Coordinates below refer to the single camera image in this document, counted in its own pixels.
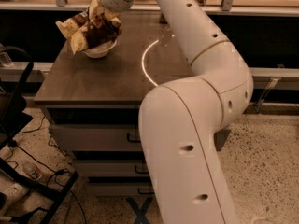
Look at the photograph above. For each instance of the drawer with black handle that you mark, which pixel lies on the drawer with black handle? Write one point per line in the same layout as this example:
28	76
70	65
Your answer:
109	168
87	137
120	189

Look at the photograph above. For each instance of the grey drawer cabinet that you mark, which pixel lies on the grey drawer cabinet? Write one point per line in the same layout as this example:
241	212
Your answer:
109	90

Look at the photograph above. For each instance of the plastic water bottle on floor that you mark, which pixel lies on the plastic water bottle on floor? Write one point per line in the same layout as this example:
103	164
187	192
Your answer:
31	170

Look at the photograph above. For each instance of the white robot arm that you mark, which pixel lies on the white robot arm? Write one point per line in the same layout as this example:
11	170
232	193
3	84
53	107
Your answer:
178	119

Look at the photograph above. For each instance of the white power strip on floor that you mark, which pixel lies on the white power strip on floor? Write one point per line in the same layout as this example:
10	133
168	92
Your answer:
10	196

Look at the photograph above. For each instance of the white paper bowl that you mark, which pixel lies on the white paper bowl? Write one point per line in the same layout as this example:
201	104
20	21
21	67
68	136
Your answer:
100	51

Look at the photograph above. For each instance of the bottom drawer with black handle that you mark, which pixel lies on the bottom drawer with black handle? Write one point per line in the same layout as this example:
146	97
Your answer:
120	189

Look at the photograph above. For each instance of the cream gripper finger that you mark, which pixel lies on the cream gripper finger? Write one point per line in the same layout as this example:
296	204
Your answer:
96	8

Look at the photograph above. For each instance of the top drawer with black handle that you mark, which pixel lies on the top drawer with black handle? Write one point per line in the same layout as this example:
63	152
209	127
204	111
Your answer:
87	137

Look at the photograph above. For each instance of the middle drawer with black handle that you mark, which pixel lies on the middle drawer with black handle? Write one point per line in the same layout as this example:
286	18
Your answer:
109	168

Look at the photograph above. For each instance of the brown chip bag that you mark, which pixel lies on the brown chip bag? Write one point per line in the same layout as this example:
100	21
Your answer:
84	33

